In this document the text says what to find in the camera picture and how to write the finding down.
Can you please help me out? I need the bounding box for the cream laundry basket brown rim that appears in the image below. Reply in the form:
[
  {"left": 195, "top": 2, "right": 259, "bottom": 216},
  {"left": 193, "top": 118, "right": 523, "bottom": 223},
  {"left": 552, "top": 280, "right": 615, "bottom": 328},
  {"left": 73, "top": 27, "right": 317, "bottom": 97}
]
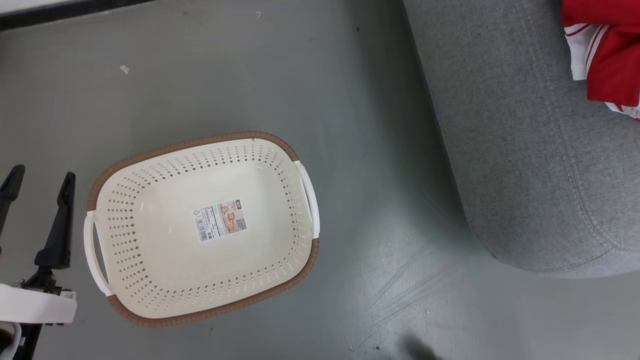
[{"left": 83, "top": 131, "right": 321, "bottom": 328}]

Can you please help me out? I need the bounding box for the red jersey with striped cuffs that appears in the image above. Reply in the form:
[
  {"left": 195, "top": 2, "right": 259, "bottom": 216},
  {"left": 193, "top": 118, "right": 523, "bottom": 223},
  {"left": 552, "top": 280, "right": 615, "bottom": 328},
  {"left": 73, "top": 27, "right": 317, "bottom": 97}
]
[{"left": 561, "top": 0, "right": 640, "bottom": 113}]

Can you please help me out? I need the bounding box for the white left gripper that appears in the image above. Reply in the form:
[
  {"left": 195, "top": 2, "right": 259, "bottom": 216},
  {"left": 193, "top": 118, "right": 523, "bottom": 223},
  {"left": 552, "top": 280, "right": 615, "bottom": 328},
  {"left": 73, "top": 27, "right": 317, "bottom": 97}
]
[{"left": 0, "top": 164, "right": 78, "bottom": 326}]

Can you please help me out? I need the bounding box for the grey fabric sofa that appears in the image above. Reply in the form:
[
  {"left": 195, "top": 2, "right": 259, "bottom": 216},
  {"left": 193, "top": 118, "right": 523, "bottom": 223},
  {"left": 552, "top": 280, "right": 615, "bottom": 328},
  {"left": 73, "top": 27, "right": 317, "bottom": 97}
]
[{"left": 402, "top": 0, "right": 640, "bottom": 279}]

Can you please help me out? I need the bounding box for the printed paper basket label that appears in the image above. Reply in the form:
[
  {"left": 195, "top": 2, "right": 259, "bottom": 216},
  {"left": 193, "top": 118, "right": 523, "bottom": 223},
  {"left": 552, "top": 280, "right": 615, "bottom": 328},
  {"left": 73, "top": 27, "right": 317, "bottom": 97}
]
[{"left": 192, "top": 199, "right": 249, "bottom": 243}]

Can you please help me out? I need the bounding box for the black baseboard strip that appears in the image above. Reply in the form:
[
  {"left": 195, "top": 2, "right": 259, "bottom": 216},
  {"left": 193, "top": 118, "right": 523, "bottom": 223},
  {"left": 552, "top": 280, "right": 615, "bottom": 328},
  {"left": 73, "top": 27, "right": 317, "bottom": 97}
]
[{"left": 0, "top": 0, "right": 156, "bottom": 32}]

